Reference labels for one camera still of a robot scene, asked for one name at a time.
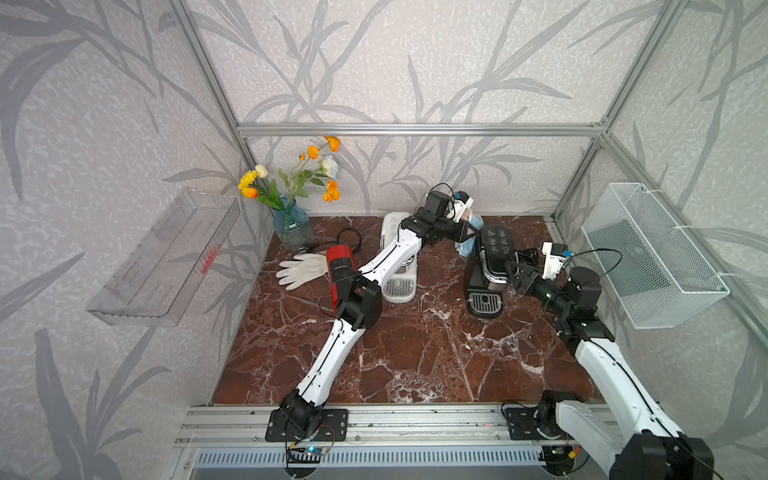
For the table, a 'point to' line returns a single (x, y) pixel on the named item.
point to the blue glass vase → (293, 226)
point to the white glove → (299, 272)
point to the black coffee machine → (486, 273)
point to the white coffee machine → (401, 287)
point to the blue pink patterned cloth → (468, 247)
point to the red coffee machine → (341, 261)
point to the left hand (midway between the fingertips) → (477, 232)
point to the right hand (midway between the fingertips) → (509, 264)
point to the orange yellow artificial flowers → (255, 183)
